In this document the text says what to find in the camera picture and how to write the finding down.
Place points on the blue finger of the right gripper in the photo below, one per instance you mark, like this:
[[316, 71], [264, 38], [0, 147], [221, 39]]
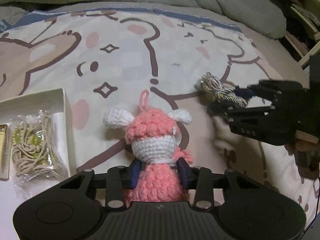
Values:
[[246, 93]]

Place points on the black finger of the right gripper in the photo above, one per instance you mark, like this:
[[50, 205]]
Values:
[[227, 110]]

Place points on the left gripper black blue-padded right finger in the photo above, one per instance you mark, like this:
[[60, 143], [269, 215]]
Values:
[[199, 180]]

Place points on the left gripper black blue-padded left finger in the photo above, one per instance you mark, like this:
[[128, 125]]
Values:
[[118, 179]]

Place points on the grey yellow yarn knot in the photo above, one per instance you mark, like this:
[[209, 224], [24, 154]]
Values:
[[211, 85]]

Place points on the pink crochet sheep doll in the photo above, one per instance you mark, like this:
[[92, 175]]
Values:
[[153, 135]]

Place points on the white shallow cardboard box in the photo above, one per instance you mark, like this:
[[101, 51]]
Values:
[[42, 149]]

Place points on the cream open wardrobe shelf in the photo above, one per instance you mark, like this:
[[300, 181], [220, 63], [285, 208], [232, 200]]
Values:
[[302, 28]]

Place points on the cartoon bear printed blanket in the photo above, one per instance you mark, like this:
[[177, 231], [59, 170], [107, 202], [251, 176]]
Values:
[[103, 59]]

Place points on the small yellow card box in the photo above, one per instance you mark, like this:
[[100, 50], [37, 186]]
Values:
[[4, 151]]

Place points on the beige fleece blanket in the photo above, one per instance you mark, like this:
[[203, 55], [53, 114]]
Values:
[[10, 15]]

